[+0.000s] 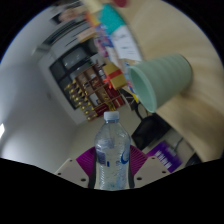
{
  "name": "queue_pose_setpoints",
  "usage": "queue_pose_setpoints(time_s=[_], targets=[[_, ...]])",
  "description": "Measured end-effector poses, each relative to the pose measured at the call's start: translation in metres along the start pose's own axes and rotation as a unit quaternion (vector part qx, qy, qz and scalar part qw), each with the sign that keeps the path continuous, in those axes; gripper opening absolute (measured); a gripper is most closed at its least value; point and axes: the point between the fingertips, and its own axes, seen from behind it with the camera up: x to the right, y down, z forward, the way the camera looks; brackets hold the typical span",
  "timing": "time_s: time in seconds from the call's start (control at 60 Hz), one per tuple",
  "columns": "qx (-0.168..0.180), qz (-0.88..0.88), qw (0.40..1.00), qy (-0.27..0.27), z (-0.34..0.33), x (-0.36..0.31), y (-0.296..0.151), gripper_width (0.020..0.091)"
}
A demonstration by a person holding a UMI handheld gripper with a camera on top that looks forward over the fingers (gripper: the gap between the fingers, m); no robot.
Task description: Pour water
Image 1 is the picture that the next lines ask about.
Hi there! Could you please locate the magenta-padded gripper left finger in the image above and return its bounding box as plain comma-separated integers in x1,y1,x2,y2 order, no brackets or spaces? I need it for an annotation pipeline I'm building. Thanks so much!
54,147,98,189

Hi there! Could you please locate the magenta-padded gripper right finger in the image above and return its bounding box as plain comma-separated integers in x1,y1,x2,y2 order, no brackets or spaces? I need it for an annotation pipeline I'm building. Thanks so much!
128,145,171,190

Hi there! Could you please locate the clear plastic water bottle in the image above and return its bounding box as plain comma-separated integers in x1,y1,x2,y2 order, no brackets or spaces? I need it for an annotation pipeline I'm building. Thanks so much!
93,110,132,191

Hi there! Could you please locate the black mesh chair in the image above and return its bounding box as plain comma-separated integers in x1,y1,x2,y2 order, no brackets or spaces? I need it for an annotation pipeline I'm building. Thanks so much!
184,153,204,168

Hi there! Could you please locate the red shelf unit with trophies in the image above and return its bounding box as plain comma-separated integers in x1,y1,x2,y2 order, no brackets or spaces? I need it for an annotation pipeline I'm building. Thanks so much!
63,63,125,123

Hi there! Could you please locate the pale green ribbed cup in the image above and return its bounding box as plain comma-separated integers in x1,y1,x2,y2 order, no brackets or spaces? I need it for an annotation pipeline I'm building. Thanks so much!
127,53,194,114

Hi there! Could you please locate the yellow gift box red ribbon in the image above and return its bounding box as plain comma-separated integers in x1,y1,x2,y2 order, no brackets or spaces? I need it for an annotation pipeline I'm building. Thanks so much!
102,63,128,91

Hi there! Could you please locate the black framed glass door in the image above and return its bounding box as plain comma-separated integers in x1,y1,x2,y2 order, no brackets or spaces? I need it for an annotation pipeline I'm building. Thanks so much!
49,44,101,111

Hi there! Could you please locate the white printed paper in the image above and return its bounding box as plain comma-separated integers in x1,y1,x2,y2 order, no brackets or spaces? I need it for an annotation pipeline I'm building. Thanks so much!
109,25,143,63

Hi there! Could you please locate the teal book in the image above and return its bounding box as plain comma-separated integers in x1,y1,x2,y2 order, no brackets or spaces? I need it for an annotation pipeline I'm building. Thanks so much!
98,3,127,36

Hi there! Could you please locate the large yellow envelope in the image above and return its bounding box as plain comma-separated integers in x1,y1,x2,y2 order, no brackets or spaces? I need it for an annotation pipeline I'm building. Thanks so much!
81,0,104,13

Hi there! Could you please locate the flat round red coaster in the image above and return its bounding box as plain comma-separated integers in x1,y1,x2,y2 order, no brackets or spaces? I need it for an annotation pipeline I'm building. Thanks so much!
113,0,128,8

